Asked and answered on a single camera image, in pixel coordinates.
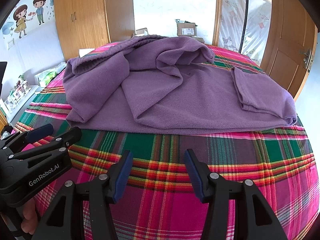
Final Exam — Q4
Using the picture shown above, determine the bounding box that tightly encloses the pink plaid bed cover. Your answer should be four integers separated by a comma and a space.
12, 41, 320, 240

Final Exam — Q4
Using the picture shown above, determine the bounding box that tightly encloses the metal door handle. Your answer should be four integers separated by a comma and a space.
299, 49, 312, 73

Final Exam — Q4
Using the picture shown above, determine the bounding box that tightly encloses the wooden door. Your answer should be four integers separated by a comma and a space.
260, 0, 318, 100

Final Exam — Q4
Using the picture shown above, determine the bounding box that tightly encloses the wooden wardrobe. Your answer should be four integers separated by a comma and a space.
54, 0, 135, 60

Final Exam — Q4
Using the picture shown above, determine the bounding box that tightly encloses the curtain with cartoon prints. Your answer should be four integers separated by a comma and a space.
217, 0, 272, 65

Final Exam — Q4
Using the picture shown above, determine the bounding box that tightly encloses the purple fleece garment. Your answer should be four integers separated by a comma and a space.
63, 35, 297, 135

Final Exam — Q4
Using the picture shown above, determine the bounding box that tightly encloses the white small box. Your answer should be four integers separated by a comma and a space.
134, 28, 149, 36

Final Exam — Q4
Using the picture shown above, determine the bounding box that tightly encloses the person's left hand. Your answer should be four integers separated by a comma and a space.
1, 197, 38, 235

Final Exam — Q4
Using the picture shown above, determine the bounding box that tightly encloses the cardboard box with label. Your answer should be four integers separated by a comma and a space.
177, 23, 196, 36

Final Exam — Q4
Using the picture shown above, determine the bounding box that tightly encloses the green tissue pack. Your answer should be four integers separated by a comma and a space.
35, 62, 67, 88

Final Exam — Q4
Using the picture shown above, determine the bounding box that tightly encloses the cartoon couple wall sticker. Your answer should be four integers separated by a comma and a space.
13, 0, 46, 38

